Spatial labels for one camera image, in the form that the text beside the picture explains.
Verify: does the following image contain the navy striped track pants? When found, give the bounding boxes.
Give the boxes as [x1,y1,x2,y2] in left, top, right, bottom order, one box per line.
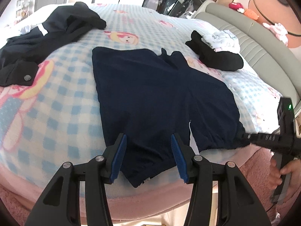
[92,47,246,187]

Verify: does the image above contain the person right hand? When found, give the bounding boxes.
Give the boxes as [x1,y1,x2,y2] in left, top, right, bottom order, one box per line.
[268,157,300,194]

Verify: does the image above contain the grey padded headboard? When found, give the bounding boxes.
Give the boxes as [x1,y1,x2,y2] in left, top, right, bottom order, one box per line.
[193,0,301,115]

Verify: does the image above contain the blue checkered cartoon blanket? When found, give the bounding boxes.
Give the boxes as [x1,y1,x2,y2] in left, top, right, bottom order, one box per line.
[1,4,281,202]

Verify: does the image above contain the folded black garment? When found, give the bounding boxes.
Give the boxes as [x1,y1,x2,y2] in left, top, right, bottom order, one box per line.
[185,30,244,71]

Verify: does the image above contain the folded white printed garment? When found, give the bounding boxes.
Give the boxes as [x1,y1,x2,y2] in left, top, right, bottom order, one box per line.
[201,30,240,54]

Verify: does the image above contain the orange plush toy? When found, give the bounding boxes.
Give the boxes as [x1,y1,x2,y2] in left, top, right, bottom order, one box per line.
[243,9,259,21]

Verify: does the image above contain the red plush toy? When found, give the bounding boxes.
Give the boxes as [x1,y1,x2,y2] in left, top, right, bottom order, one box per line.
[229,2,245,14]

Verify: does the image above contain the black jacket on bed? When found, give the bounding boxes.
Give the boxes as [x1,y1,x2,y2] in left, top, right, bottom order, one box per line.
[1,2,107,87]

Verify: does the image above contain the small white shelf rack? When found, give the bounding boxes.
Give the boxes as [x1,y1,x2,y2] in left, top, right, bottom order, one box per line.
[15,0,35,23]

